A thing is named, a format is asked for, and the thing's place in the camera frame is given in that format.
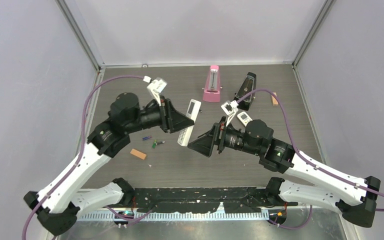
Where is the orange block near left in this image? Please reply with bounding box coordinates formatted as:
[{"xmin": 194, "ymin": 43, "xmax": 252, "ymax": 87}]
[{"xmin": 130, "ymin": 148, "xmax": 147, "ymax": 160}]

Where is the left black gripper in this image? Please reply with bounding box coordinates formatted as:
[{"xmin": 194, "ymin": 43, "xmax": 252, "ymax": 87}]
[{"xmin": 125, "ymin": 95, "xmax": 194, "ymax": 134}]

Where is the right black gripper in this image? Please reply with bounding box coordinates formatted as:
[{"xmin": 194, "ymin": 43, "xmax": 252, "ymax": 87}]
[{"xmin": 188, "ymin": 116, "xmax": 261, "ymax": 158}]

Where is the white slotted cable duct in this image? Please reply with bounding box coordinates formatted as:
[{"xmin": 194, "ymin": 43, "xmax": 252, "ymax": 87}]
[{"xmin": 79, "ymin": 209, "xmax": 269, "ymax": 222}]

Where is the black metronome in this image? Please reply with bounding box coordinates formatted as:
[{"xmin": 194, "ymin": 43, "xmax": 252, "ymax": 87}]
[{"xmin": 233, "ymin": 72, "xmax": 257, "ymax": 111}]

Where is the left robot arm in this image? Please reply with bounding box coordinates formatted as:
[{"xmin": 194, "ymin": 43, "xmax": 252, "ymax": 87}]
[{"xmin": 24, "ymin": 92, "xmax": 194, "ymax": 236}]

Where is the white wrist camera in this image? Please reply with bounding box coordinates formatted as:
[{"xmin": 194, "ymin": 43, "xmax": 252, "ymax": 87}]
[
  {"xmin": 142, "ymin": 76, "xmax": 167, "ymax": 107},
  {"xmin": 221, "ymin": 100, "xmax": 239, "ymax": 127}
]

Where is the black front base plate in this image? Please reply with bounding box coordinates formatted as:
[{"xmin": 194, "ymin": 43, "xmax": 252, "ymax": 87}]
[{"xmin": 117, "ymin": 186, "xmax": 285, "ymax": 214}]

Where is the orange block near right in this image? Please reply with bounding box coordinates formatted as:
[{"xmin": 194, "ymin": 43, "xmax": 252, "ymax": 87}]
[{"xmin": 271, "ymin": 92, "xmax": 279, "ymax": 106}]

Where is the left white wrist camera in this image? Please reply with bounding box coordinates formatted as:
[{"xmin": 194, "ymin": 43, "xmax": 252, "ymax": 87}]
[{"xmin": 142, "ymin": 76, "xmax": 167, "ymax": 107}]

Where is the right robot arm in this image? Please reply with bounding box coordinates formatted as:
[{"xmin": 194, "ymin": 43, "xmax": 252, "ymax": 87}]
[{"xmin": 187, "ymin": 117, "xmax": 381, "ymax": 228}]

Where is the white remote control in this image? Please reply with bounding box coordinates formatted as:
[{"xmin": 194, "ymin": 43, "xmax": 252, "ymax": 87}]
[
  {"xmin": 177, "ymin": 99, "xmax": 202, "ymax": 147},
  {"xmin": 237, "ymin": 111, "xmax": 253, "ymax": 127}
]

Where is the pink metronome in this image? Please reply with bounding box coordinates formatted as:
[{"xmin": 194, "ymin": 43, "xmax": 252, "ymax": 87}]
[{"xmin": 202, "ymin": 65, "xmax": 222, "ymax": 103}]

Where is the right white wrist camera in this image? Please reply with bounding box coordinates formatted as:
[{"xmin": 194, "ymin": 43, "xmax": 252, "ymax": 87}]
[{"xmin": 221, "ymin": 100, "xmax": 239, "ymax": 127}]

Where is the orange block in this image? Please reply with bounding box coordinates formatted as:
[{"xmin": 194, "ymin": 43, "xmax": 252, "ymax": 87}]
[
  {"xmin": 130, "ymin": 148, "xmax": 147, "ymax": 160},
  {"xmin": 271, "ymin": 92, "xmax": 279, "ymax": 106}
]

